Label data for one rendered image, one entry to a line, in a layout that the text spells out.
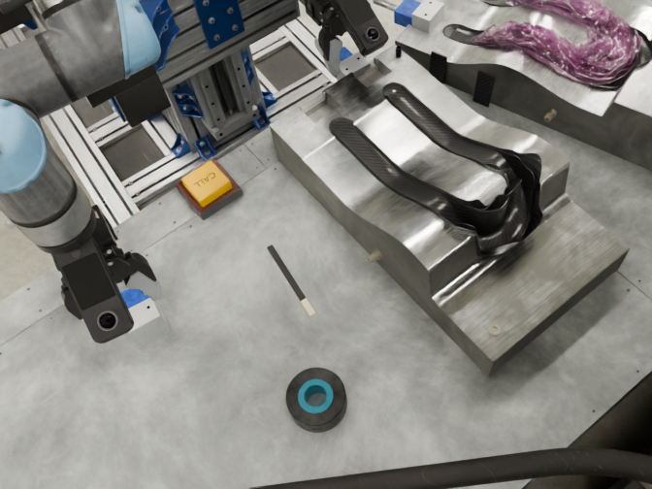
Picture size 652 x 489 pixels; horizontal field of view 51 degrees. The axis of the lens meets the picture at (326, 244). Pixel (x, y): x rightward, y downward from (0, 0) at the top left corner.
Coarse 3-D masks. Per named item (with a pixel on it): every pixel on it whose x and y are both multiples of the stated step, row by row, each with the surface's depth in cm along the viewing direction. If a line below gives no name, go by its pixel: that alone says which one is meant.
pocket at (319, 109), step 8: (328, 96) 111; (312, 104) 111; (320, 104) 112; (328, 104) 113; (336, 104) 110; (304, 112) 111; (312, 112) 112; (320, 112) 112; (328, 112) 112; (312, 120) 111
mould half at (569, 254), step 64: (384, 64) 112; (320, 128) 107; (384, 128) 106; (512, 128) 100; (320, 192) 107; (384, 192) 100; (448, 192) 94; (384, 256) 99; (448, 256) 89; (512, 256) 95; (576, 256) 94; (448, 320) 93; (512, 320) 91
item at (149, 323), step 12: (132, 300) 100; (144, 300) 100; (132, 312) 98; (144, 312) 97; (156, 312) 97; (144, 324) 97; (156, 324) 98; (168, 324) 102; (132, 336) 97; (144, 336) 99; (156, 336) 101
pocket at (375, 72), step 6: (378, 60) 113; (372, 66) 114; (378, 66) 114; (384, 66) 113; (366, 72) 114; (372, 72) 115; (378, 72) 115; (384, 72) 114; (390, 72) 112; (360, 78) 114; (366, 78) 115; (372, 78) 115; (378, 78) 114; (366, 84) 114
